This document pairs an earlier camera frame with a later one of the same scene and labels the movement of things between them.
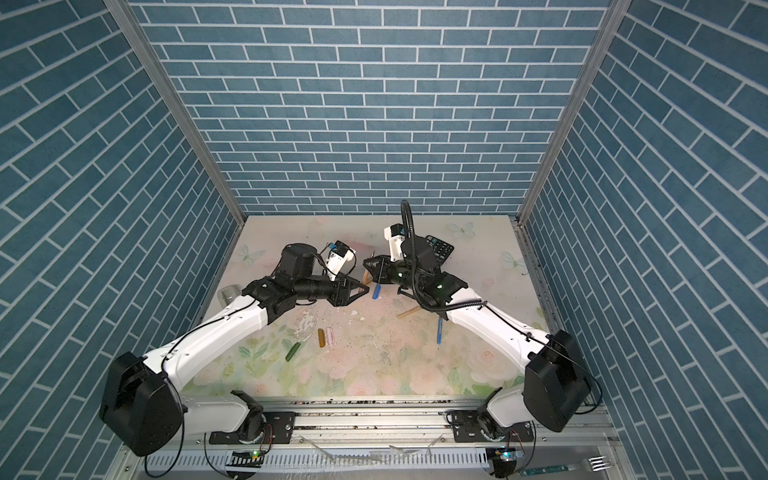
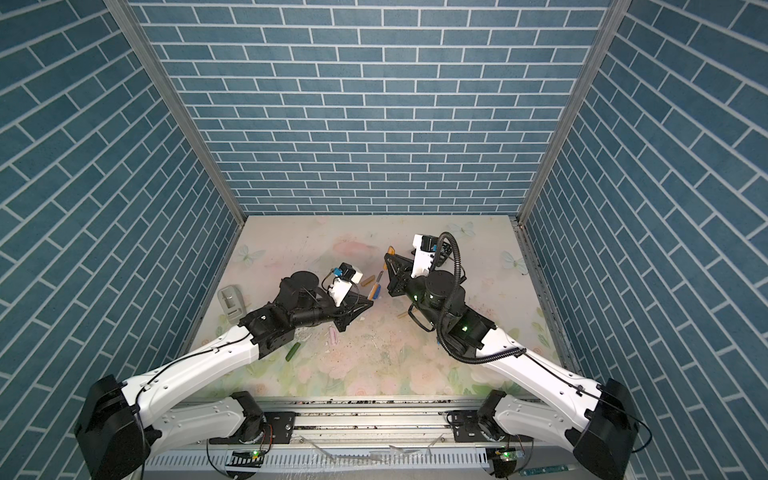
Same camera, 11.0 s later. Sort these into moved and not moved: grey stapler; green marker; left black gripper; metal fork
Moved: left black gripper
Not moved: green marker; grey stapler; metal fork
